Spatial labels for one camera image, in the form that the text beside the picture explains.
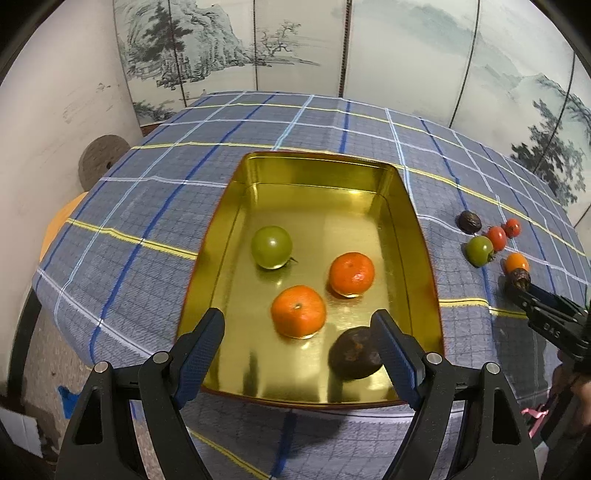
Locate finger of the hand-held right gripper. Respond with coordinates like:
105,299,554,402
505,282,551,331
526,284,588,325

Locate red tin box gold inside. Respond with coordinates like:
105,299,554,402
178,151,445,411

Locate pink ribbon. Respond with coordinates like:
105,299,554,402
522,401,550,439

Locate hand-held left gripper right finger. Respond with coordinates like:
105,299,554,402
370,309,539,480

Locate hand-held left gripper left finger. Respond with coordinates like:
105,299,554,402
58,308,226,480

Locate blue plaid tablecloth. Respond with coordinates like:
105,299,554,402
32,91,591,480

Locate blue tape scrap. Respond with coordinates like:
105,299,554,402
58,385,84,418

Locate black table leg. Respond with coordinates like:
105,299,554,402
7,286,42,398

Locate white cardboard piece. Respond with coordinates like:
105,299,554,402
0,406,44,457

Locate green tomato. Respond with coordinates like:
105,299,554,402
465,235,497,268
250,225,298,270

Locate person's right hand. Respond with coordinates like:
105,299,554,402
551,364,591,435

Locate small dark wrinkled passion fruit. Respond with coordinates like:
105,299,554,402
457,211,483,234

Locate orange round stool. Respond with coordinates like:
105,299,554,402
39,191,88,264

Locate painted landscape folding screen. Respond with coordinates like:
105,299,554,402
113,0,591,227

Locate grey round stone disc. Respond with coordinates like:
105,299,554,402
78,135,131,191

